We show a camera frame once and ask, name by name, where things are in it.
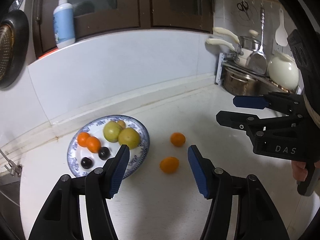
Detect small tangerine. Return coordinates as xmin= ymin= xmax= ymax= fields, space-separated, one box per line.
xmin=170 ymin=132 xmax=186 ymax=147
xmin=159 ymin=157 xmax=180 ymax=174

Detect dark plum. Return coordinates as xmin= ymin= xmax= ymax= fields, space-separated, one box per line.
xmin=80 ymin=157 xmax=94 ymax=170
xmin=98 ymin=147 xmax=111 ymax=160

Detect steel spatula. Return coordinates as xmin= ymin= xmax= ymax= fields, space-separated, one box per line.
xmin=246 ymin=4 xmax=267 ymax=75

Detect cream handled pan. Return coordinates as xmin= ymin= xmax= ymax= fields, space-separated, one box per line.
xmin=213 ymin=27 xmax=260 ymax=51
xmin=206 ymin=38 xmax=254 ymax=67

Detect small tangerine near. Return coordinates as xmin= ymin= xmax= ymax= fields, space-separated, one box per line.
xmin=159 ymin=157 xmax=180 ymax=174

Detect black frying pan hanging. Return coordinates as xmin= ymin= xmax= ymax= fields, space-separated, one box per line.
xmin=1 ymin=9 xmax=29 ymax=89

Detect large yellow pear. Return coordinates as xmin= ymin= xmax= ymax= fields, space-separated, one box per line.
xmin=118 ymin=127 xmax=140 ymax=150

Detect green apple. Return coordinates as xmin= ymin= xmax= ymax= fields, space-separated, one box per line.
xmin=103 ymin=121 xmax=123 ymax=142

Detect blue white soap bottle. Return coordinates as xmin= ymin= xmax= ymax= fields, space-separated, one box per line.
xmin=53 ymin=0 xmax=75 ymax=49

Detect white rice paddle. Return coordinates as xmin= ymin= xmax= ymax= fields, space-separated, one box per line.
xmin=275 ymin=7 xmax=288 ymax=47

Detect medium orange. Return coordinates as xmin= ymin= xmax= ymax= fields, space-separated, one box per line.
xmin=77 ymin=132 xmax=90 ymax=147

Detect large orange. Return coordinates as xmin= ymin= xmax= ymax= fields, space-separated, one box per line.
xmin=86 ymin=137 xmax=101 ymax=153

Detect white dish rack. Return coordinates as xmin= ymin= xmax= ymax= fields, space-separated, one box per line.
xmin=215 ymin=53 xmax=302 ymax=94

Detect small tangerine far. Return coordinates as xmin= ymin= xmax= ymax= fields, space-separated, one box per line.
xmin=170 ymin=132 xmax=186 ymax=147

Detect brown longan fruit back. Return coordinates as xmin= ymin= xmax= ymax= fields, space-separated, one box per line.
xmin=117 ymin=120 xmax=126 ymax=129

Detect dark wooden window frame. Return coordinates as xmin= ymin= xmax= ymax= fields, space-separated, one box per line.
xmin=33 ymin=0 xmax=213 ymax=57

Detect right hand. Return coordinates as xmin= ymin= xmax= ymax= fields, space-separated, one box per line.
xmin=291 ymin=160 xmax=308 ymax=181

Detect cream handled pan upper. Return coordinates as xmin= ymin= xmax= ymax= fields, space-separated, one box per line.
xmin=213 ymin=27 xmax=260 ymax=51

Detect white ceramic pot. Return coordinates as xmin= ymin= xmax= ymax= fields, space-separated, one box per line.
xmin=267 ymin=51 xmax=299 ymax=90

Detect cream handled pan lower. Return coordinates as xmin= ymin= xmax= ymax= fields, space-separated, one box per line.
xmin=206 ymin=38 xmax=254 ymax=67

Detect blue white oval plate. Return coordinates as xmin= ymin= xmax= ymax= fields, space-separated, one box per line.
xmin=67 ymin=115 xmax=150 ymax=178

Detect black scissors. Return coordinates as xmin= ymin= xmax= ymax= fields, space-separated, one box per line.
xmin=236 ymin=0 xmax=254 ymax=24

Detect steel pot on rack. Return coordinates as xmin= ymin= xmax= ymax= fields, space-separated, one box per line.
xmin=223 ymin=67 xmax=260 ymax=96

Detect steel sink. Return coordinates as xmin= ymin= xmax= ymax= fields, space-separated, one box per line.
xmin=1 ymin=151 xmax=25 ymax=239

